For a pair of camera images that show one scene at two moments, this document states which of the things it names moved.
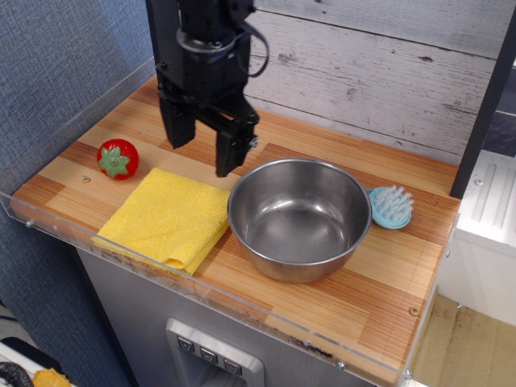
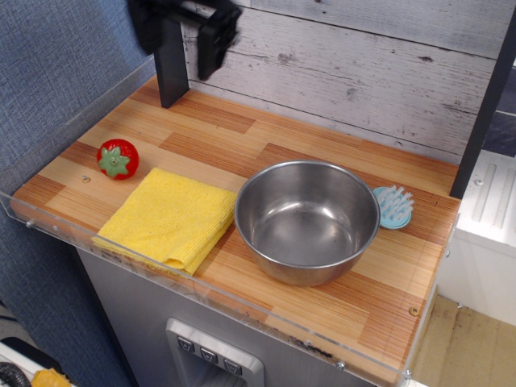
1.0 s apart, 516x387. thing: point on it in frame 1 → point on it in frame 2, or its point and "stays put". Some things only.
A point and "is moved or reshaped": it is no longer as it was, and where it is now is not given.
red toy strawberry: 118,159 stays put
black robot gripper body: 208,81 → 204,12
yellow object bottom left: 48,377 stays put
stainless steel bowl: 298,220 is moved or reshaped
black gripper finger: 179,122 → 148,17
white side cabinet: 479,272 stays put
